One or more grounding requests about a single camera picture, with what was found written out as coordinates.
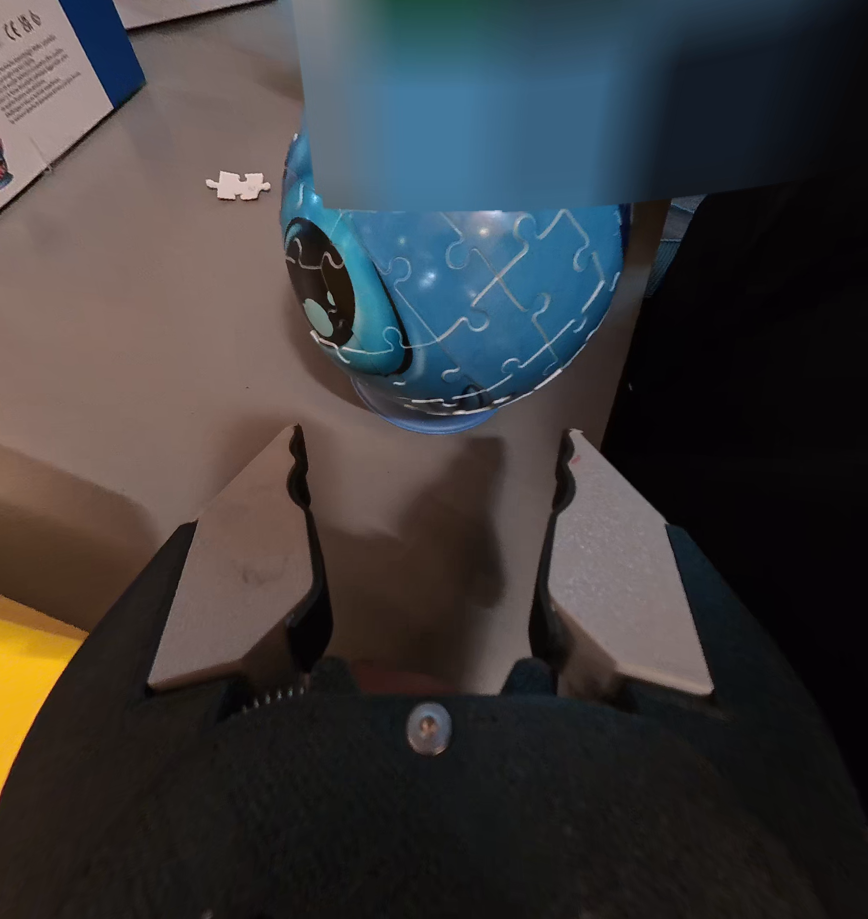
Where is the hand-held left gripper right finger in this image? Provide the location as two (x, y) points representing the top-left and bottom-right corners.
(529, 428), (715, 699)

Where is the yellow plastic bin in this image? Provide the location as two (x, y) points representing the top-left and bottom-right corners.
(0, 583), (90, 855)

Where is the grey fabric chair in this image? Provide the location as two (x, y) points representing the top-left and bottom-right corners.
(645, 195), (706, 297)

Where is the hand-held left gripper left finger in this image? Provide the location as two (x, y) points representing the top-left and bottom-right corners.
(147, 424), (334, 694)

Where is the person's left hand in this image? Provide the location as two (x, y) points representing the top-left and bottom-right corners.
(351, 659), (455, 696)

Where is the white puzzle piece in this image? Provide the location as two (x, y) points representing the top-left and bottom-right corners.
(205, 170), (271, 202)

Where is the blue puzzle ball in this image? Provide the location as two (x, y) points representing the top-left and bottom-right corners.
(279, 129), (632, 421)

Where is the white blue puzzle box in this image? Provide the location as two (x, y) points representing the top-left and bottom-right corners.
(0, 0), (147, 234)

